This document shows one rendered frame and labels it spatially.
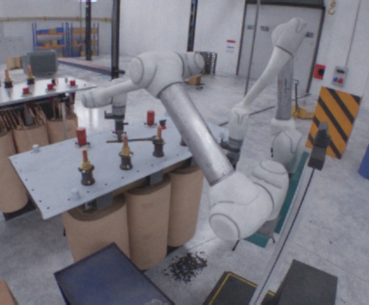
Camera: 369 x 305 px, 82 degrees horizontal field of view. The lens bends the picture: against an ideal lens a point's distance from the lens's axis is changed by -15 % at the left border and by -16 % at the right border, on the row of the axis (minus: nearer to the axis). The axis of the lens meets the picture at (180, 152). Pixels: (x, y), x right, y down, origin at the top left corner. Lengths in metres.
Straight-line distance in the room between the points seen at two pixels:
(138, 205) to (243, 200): 1.17
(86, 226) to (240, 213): 1.11
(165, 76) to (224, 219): 0.52
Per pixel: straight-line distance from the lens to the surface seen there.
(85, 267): 1.63
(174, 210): 2.28
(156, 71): 0.89
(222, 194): 0.80
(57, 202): 1.33
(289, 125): 1.54
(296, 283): 1.78
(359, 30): 5.97
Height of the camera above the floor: 2.15
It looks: 26 degrees down
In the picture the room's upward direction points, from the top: 5 degrees clockwise
